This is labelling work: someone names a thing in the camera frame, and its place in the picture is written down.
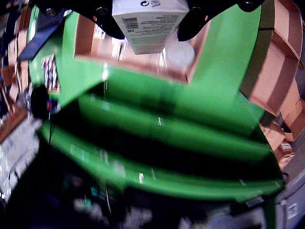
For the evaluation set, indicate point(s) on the tall white carton box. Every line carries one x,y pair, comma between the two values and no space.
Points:
147,28

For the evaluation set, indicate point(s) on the black laptop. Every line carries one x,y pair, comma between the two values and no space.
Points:
38,35

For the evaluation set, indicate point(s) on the white bottle teal label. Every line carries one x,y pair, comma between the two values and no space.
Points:
179,53

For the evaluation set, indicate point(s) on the penguin print card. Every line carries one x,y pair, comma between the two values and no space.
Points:
51,71

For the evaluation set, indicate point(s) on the brown shipping carton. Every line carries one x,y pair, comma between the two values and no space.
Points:
271,133

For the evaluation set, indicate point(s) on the shallow cardboard tray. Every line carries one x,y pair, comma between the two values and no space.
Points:
133,62

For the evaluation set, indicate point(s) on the black round device on stand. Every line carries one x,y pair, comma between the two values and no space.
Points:
39,102

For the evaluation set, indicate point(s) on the printed paper sheet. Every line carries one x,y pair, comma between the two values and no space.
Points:
19,155

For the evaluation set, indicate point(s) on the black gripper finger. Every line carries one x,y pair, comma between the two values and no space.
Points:
78,7
214,7

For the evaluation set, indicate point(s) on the green metal shelf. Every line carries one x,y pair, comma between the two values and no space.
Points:
166,133

